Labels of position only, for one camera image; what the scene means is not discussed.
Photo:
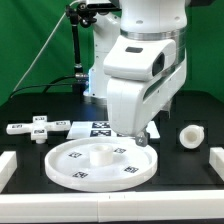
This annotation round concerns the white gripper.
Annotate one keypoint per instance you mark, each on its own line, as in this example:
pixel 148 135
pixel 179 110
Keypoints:
pixel 143 78

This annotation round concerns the white round table top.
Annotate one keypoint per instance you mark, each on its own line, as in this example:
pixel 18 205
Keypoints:
pixel 100 164

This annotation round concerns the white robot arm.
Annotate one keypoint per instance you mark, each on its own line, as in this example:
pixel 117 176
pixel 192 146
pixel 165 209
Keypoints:
pixel 141 20

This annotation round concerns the white marker sheet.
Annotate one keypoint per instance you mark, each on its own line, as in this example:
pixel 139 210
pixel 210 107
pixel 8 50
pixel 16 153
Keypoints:
pixel 86 129

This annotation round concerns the white front fence bar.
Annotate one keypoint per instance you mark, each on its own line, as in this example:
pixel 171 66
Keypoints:
pixel 107 207

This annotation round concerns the white cross-shaped table base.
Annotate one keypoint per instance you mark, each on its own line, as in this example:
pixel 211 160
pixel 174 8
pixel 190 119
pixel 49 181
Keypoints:
pixel 38 128

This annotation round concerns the white left fence block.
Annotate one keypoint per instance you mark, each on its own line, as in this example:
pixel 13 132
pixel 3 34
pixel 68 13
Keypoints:
pixel 8 165

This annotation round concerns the black camera stand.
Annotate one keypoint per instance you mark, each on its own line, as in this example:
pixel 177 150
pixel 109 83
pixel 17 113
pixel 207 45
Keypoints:
pixel 80 15

